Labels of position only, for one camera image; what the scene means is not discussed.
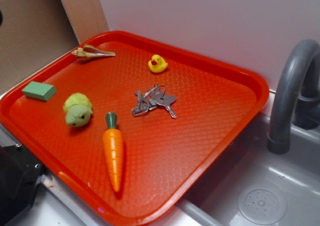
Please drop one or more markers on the grey toy faucet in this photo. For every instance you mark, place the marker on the grey toy faucet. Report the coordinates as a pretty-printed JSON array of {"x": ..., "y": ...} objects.
[{"x": 297, "y": 98}]

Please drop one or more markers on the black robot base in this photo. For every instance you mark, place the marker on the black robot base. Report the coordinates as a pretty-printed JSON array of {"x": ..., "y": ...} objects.
[{"x": 20, "y": 177}]

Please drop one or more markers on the red plastic tray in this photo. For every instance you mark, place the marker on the red plastic tray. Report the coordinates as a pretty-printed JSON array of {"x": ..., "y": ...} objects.
[{"x": 163, "y": 156}]

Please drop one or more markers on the beige conch seashell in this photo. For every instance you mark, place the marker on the beige conch seashell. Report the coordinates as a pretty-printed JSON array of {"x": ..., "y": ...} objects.
[{"x": 89, "y": 52}]

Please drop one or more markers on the light wooden board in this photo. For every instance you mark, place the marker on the light wooden board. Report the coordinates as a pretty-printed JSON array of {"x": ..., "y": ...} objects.
[{"x": 86, "y": 17}]

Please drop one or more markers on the grey plastic sink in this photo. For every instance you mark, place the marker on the grey plastic sink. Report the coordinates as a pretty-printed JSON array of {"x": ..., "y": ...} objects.
[{"x": 250, "y": 186}]

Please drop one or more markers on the silver key bunch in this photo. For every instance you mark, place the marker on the silver key bunch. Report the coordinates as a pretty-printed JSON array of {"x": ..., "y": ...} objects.
[{"x": 152, "y": 99}]

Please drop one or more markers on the yellow rubber duck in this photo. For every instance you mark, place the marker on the yellow rubber duck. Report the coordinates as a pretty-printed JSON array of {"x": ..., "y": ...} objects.
[{"x": 157, "y": 64}]

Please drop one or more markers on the green rectangular block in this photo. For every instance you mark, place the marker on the green rectangular block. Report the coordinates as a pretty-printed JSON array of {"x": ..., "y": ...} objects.
[{"x": 39, "y": 91}]

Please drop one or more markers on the green plush toy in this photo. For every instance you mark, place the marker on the green plush toy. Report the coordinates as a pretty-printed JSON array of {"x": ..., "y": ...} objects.
[{"x": 78, "y": 110}]

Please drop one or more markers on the orange toy carrot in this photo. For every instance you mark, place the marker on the orange toy carrot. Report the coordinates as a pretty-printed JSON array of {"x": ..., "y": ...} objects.
[{"x": 114, "y": 151}]

